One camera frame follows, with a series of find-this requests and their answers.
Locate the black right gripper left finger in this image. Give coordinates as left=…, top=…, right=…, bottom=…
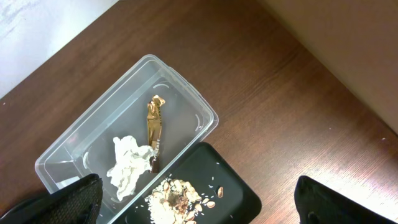
left=1, top=174, right=103, bottom=224

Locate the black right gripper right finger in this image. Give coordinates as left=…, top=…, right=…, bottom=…
left=294, top=175, right=396, bottom=224

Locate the white napkin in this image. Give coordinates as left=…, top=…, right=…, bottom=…
left=106, top=136, right=155, bottom=201

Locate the gold foil wrapper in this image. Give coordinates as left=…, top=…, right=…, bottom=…
left=147, top=95, right=165, bottom=173

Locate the black rectangular tray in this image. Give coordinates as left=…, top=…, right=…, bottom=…
left=114, top=142, right=262, bottom=224

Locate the pile of food scraps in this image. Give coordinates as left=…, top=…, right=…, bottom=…
left=132, top=176, right=226, bottom=224

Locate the clear plastic bin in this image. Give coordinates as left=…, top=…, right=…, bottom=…
left=35, top=54, right=218, bottom=223

